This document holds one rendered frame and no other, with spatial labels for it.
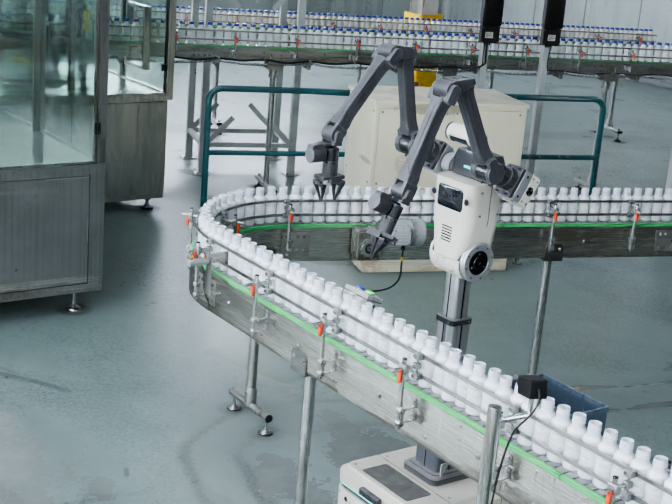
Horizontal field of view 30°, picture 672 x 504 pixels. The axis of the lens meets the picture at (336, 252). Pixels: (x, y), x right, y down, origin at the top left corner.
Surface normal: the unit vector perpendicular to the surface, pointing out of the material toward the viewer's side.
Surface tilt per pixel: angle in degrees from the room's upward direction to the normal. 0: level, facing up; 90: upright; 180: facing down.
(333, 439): 0
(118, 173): 90
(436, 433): 90
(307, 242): 90
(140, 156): 90
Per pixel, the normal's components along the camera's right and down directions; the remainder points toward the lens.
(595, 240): 0.29, 0.29
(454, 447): -0.82, 0.11
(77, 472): 0.08, -0.95
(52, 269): 0.57, 0.27
